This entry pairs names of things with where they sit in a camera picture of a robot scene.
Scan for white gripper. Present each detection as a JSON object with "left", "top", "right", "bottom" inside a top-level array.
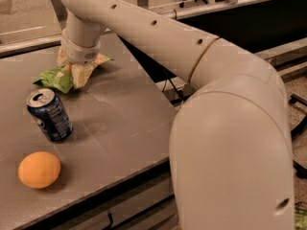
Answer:
[{"left": 57, "top": 30, "right": 100, "bottom": 89}]

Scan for green rice chip bag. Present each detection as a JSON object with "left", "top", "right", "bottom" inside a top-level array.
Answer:
[{"left": 34, "top": 54, "right": 110, "bottom": 94}]

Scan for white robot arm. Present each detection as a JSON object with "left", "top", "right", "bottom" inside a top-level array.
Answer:
[{"left": 61, "top": 0, "right": 295, "bottom": 230}]

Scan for blue soda can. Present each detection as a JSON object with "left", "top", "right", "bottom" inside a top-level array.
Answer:
[{"left": 26, "top": 88, "right": 73, "bottom": 142}]

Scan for orange fruit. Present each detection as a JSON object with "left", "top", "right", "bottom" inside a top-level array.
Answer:
[{"left": 18, "top": 151, "right": 61, "bottom": 189}]

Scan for grey cabinet drawers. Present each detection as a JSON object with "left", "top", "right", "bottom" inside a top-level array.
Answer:
[{"left": 22, "top": 159, "right": 177, "bottom": 230}]

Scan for black rolling stand base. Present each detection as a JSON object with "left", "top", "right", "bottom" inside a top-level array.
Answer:
[{"left": 289, "top": 94, "right": 307, "bottom": 179}]

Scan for metal railing bracket left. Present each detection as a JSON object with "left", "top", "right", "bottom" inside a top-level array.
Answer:
[{"left": 51, "top": 0, "right": 67, "bottom": 29}]

